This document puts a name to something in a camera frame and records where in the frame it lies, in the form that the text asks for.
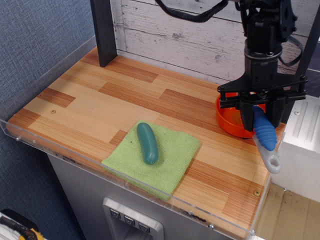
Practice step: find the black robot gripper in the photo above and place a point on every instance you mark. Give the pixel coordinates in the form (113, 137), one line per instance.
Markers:
(260, 84)

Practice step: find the blue handled fork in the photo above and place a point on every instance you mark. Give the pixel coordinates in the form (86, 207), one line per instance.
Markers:
(264, 130)

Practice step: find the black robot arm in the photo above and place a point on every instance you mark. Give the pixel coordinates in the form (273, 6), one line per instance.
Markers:
(267, 25)

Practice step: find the white ribbed appliance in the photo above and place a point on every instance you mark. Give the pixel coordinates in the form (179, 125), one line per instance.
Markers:
(299, 150)

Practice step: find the green cloth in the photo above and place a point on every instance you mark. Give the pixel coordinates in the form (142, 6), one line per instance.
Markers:
(176, 150)

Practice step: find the green toy cucumber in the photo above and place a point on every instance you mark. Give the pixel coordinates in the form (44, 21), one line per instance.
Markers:
(148, 143)

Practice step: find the silver toy fridge cabinet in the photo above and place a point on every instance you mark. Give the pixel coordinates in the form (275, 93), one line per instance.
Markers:
(106, 210)

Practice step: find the clear acrylic guard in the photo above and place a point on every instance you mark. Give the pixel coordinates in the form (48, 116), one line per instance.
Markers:
(64, 114)

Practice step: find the orange pan with grey handle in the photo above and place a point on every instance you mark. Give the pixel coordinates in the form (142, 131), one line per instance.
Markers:
(229, 119)

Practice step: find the right dark grey post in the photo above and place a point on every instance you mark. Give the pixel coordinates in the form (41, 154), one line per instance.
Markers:
(303, 65)

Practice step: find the dark grey post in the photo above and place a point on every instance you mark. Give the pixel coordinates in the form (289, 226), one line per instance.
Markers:
(303, 65)
(104, 31)

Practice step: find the left dark grey post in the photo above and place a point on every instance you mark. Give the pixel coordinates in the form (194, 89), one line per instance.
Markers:
(104, 31)

